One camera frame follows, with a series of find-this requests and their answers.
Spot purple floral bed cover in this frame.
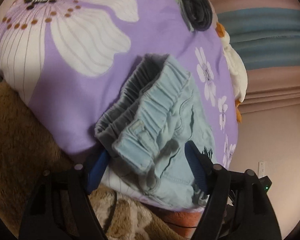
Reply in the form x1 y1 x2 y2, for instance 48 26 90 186
0 0 237 207

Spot white wall power strip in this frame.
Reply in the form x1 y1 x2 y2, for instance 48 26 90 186
257 161 266 178

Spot pink and blue curtain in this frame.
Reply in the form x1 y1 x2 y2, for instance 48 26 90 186
210 0 300 113

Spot brown fuzzy blanket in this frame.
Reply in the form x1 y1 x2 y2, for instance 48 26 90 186
0 81 180 239

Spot white goose plush toy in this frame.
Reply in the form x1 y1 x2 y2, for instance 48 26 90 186
215 22 248 123

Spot light blue denim pants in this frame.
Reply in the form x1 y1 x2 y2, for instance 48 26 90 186
95 54 215 210

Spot black tracker box green light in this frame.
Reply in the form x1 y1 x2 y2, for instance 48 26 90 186
259 176 272 192

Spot dark folded jeans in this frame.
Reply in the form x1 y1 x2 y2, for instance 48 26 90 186
182 0 213 31

